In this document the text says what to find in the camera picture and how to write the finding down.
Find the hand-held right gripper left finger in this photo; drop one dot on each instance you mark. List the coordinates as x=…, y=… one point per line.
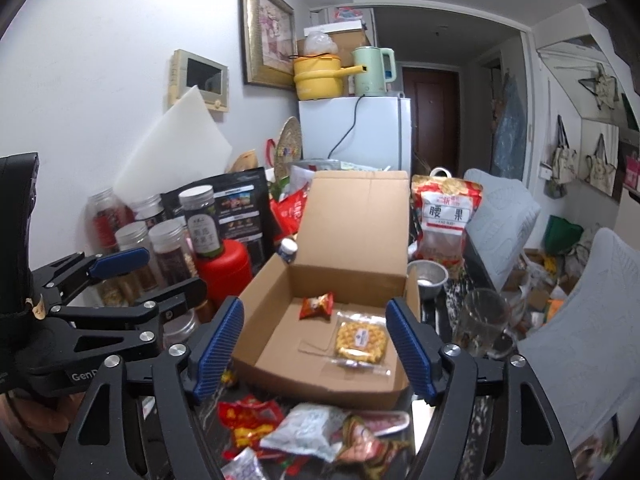
x=215, y=350

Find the red and yellow snack packet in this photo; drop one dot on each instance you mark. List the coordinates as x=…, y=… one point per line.
x=250, y=420

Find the brown cardboard box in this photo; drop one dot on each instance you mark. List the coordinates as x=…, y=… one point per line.
x=352, y=42

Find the clear plastic jar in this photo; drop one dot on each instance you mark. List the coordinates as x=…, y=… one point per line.
x=149, y=209
x=132, y=240
x=180, y=327

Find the hanging canvas tote bag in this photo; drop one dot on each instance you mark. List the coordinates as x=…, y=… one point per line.
x=602, y=87
x=601, y=170
x=565, y=162

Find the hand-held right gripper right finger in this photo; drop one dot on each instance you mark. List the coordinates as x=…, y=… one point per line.
x=407, y=350

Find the white fridge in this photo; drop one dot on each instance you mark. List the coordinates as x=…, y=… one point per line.
x=380, y=130

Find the clear glass mug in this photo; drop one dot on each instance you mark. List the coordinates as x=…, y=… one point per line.
x=482, y=320

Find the silver snack packet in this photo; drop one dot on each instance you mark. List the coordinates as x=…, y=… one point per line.
x=245, y=467

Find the small red candy packet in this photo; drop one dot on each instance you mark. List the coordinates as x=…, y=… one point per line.
x=316, y=307

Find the pink clear snack packet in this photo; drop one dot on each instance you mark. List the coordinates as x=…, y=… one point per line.
x=385, y=420

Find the yellow electric pot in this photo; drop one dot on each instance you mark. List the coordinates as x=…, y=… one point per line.
x=317, y=77

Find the brown kraft paper pouch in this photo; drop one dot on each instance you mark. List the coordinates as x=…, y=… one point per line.
x=245, y=162

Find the brown door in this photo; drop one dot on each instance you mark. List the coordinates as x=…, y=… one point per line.
x=432, y=120

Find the cream wall intercom panel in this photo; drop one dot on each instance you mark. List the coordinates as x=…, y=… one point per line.
x=202, y=72

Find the blue hanging plastic cover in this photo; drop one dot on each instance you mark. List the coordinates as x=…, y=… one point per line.
x=510, y=130

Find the clear jar with red contents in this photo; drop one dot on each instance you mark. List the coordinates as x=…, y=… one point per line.
x=107, y=220

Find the white bread-print snack packet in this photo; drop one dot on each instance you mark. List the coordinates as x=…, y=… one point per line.
x=305, y=432

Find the clear jar with dark contents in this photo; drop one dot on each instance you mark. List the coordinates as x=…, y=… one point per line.
x=170, y=250

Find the white plastic board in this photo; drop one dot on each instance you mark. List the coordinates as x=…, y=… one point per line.
x=175, y=150

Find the pale green electric kettle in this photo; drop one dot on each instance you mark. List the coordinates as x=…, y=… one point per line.
x=372, y=72

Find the white striped plastic bag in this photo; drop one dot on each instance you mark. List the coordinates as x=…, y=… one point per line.
x=305, y=175

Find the clear packet of yellow snack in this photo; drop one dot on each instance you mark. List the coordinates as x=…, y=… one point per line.
x=361, y=340

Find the small metal bowl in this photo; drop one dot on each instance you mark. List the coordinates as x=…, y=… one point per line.
x=427, y=277

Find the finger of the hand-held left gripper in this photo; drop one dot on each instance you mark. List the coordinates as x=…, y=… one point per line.
x=120, y=261
x=175, y=297

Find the round woven tray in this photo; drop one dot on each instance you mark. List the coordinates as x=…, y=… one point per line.
x=290, y=145

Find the white-cap blue bottle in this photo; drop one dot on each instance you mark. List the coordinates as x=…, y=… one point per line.
x=288, y=251

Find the red snack bag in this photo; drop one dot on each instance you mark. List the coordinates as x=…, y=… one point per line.
x=290, y=212

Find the green bag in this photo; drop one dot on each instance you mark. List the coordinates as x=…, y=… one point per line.
x=562, y=235

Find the tall labelled plastic jar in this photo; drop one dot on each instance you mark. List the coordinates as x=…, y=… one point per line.
x=201, y=225

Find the red plastic canister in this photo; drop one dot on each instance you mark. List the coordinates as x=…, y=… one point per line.
x=225, y=270

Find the gold framed picture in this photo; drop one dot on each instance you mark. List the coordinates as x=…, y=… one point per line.
x=267, y=25

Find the red and clear nut bag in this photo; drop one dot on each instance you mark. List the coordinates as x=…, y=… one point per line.
x=445, y=220

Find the black stand-up pouch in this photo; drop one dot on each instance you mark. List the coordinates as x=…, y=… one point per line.
x=242, y=210

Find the brown patterned snack packet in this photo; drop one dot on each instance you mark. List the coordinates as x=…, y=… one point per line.
x=367, y=445

